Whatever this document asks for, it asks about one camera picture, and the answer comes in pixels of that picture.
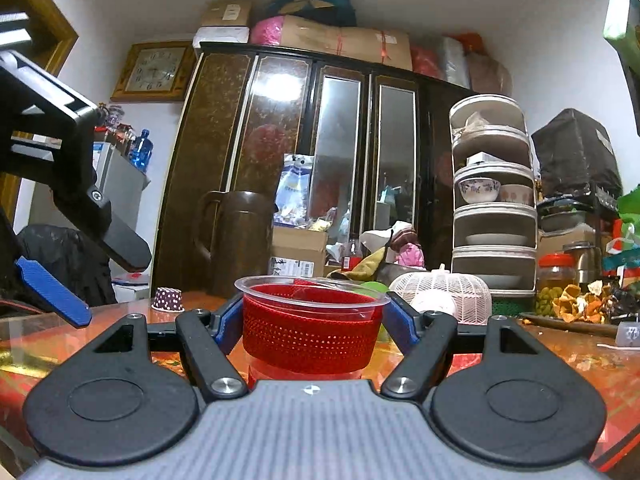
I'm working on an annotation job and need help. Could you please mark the blue water bottle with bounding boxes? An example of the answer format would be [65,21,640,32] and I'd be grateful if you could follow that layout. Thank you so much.
[128,129,153,174]

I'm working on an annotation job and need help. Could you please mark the green plastic cup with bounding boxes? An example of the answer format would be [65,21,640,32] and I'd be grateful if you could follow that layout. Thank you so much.
[361,281,388,294]

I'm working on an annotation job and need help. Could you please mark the black covered box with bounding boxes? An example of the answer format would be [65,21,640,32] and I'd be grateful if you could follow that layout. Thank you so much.
[532,108,623,198]

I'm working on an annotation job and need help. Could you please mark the dark brown wardrobe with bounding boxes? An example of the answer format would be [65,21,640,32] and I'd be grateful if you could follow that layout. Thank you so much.
[152,41,476,294]

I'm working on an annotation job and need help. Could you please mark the white mesh food cover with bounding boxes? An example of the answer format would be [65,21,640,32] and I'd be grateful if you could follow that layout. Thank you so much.
[390,266,492,325]

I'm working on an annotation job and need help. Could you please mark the grey refrigerator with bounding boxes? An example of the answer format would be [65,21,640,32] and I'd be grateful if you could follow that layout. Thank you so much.
[29,140,151,233]

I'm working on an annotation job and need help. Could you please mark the cardboard box with label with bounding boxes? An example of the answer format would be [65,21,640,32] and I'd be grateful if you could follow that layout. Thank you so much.
[269,226,328,278]

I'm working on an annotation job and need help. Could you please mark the long cardboard box on wardrobe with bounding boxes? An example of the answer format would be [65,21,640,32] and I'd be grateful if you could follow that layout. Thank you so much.
[280,16,412,72]

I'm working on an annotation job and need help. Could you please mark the patterned ceramic bowl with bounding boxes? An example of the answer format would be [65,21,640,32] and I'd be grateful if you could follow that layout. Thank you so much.
[458,177,501,204]

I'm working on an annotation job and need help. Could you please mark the purple white cupcake liner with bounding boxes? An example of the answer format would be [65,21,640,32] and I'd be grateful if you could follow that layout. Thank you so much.
[151,287,184,313]

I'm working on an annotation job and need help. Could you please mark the jar with red lid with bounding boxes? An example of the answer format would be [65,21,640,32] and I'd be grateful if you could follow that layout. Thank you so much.
[535,252,576,316]

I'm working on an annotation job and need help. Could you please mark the dark brown plastic jug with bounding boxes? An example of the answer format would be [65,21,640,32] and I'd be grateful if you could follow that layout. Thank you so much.
[193,191,277,298]

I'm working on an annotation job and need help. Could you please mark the tray of orange peels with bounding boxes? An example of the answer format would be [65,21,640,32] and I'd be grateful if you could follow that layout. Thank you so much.
[518,281,639,338]

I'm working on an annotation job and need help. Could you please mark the black jacket on chair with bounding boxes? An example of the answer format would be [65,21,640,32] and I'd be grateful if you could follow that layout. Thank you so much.
[17,224,116,307]

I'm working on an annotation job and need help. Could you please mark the clear cup with red sleeve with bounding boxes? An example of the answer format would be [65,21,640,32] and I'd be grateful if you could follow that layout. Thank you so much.
[235,275,390,382]

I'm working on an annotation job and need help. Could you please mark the wooden framed wall clock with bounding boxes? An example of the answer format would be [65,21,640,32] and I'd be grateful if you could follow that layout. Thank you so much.
[111,41,196,102]

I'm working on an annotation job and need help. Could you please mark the white tiered dish rack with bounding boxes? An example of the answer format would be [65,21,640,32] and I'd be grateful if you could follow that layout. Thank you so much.
[449,94,538,298]

